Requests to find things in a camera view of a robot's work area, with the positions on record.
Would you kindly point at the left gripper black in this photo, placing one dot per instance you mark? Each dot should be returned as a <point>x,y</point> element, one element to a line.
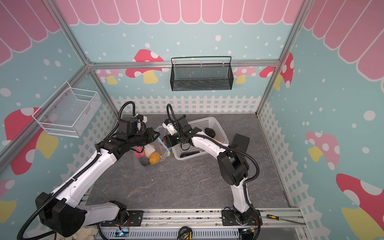
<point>151,135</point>

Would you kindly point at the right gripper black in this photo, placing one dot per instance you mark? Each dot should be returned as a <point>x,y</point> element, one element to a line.
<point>169,141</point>

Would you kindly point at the black long food stick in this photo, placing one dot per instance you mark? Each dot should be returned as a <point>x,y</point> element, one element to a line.
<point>184,155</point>

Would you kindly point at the pink food ball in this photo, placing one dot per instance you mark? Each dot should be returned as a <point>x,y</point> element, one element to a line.
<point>139,153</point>

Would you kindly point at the white plastic basket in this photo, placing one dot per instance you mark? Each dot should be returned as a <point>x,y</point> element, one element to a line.
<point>205,146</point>

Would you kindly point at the dark food piece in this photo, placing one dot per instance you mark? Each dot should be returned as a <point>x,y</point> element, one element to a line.
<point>144,161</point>
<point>210,132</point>

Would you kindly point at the clear zip top bag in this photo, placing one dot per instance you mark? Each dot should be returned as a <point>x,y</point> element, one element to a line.
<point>159,146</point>

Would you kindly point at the yellow food piece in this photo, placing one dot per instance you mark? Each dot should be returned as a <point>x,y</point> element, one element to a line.
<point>154,158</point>

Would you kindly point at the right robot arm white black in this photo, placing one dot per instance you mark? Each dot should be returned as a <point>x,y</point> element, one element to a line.
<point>237,167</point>

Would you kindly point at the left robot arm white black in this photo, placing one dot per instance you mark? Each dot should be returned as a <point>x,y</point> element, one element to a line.
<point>60,210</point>

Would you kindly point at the black square pad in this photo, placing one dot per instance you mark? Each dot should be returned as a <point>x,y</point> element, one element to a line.
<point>240,142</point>

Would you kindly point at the beige cloth rag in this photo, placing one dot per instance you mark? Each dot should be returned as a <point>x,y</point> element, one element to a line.
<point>88,233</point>

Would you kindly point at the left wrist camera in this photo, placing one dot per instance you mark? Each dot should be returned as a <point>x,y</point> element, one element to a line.
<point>141,118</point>

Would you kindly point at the black wire wall basket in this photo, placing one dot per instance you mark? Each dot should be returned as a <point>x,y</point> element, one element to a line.
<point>208,73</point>

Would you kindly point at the white wire wall basket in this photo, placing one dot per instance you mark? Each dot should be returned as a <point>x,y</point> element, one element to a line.
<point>68,111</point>

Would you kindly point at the yellow handled screwdriver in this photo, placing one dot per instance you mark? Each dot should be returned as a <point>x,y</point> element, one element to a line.
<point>280,219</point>

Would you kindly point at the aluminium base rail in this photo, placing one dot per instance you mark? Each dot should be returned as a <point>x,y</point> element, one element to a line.
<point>205,218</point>

